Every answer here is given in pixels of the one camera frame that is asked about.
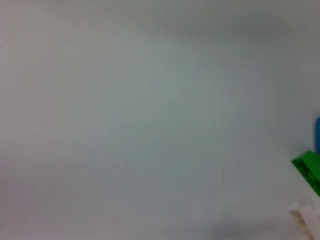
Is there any translucent white toy brick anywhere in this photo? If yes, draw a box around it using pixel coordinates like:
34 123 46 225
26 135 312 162
287 202 320 240

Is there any blue toy brick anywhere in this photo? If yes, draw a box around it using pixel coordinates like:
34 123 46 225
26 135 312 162
314 116 320 155

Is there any green narrow toy brick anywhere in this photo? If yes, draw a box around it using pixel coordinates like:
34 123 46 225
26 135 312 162
291 150 320 197

